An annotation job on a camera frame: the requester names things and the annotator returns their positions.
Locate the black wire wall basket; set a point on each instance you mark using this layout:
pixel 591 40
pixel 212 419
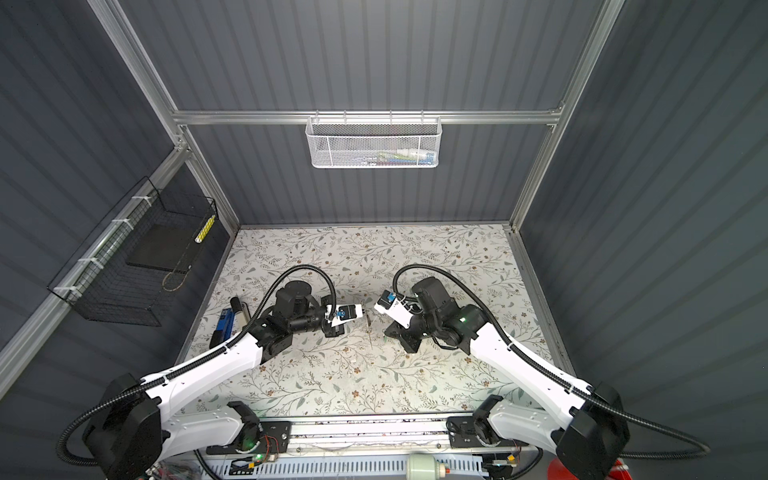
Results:
pixel 133 271

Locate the yellow marker in basket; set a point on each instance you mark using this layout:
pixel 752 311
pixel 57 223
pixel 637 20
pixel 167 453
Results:
pixel 205 229

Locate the white cylinder canister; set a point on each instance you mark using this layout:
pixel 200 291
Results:
pixel 425 467

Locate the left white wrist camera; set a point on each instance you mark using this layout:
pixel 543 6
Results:
pixel 343 314

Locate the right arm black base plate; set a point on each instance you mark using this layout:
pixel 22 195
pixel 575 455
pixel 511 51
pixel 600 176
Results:
pixel 462 435

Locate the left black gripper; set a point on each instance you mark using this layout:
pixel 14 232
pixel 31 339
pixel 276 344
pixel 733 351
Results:
pixel 334 332

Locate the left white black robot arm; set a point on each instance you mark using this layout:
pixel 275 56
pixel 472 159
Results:
pixel 135 424

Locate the white mesh wall basket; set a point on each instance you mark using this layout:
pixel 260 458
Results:
pixel 374 143

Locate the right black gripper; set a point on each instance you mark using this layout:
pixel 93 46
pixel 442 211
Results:
pixel 402 333

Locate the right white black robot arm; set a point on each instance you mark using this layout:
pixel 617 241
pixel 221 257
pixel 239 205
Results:
pixel 584 425

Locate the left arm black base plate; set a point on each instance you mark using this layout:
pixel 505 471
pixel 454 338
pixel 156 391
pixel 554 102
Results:
pixel 271 438

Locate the metal perforated ring disc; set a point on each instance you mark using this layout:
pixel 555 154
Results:
pixel 369 329

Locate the blue black tool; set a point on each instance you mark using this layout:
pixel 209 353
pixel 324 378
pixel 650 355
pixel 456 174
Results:
pixel 230 322

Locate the white slotted cable duct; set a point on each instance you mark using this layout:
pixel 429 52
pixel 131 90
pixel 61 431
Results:
pixel 342 467

